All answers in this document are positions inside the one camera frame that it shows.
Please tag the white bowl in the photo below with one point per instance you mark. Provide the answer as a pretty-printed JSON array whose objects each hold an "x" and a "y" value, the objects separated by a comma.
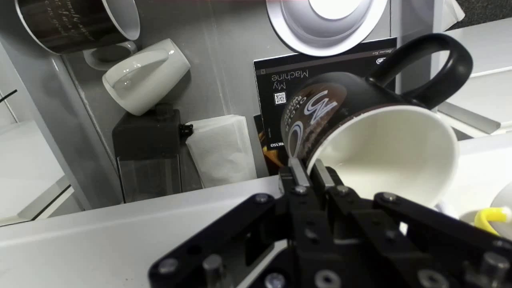
[{"x": 320, "y": 25}]

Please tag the brown printed mug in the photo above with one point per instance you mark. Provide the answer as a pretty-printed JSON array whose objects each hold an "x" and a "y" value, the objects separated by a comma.
[{"x": 373, "y": 144}]

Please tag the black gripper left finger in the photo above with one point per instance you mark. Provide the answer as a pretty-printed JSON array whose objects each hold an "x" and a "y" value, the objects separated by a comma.
[{"x": 256, "y": 233}]

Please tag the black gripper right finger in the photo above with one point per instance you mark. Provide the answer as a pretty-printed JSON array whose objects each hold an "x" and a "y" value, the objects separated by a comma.
[{"x": 405, "y": 240}]

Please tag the white folded napkin stack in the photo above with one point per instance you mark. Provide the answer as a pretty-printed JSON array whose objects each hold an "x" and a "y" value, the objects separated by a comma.
[{"x": 221, "y": 149}]

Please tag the black mug white inside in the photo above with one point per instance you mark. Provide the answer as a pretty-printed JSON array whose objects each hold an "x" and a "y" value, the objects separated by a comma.
[{"x": 64, "y": 24}]

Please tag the white open drawer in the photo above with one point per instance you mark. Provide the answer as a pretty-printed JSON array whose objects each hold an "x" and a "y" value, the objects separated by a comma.
[{"x": 224, "y": 69}]

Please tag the white mug yellow inside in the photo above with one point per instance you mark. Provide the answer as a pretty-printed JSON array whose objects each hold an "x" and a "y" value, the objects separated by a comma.
[{"x": 493, "y": 216}]

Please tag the dark translucent bag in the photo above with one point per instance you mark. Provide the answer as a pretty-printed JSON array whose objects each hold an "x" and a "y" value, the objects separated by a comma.
[{"x": 149, "y": 144}]

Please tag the plain white mug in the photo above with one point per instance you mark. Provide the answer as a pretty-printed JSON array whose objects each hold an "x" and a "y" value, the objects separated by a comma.
[{"x": 144, "y": 77}]

